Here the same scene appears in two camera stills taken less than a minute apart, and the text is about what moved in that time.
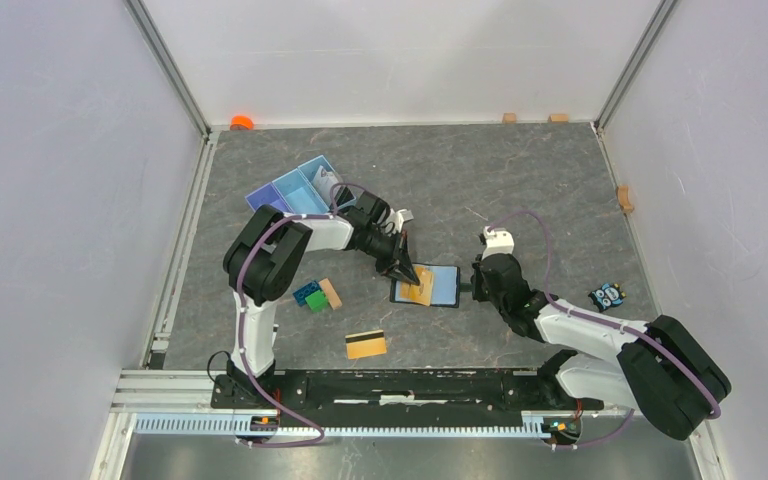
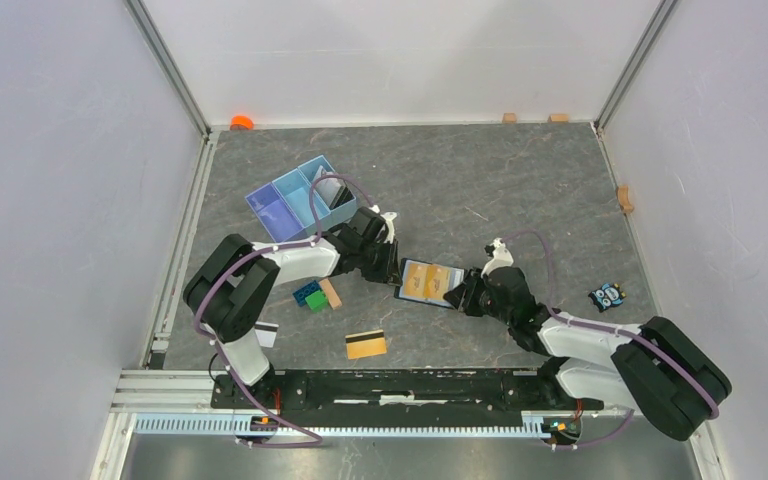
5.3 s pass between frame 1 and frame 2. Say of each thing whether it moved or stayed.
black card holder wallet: stayed
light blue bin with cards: stayed
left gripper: moved
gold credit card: stayed
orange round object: stayed
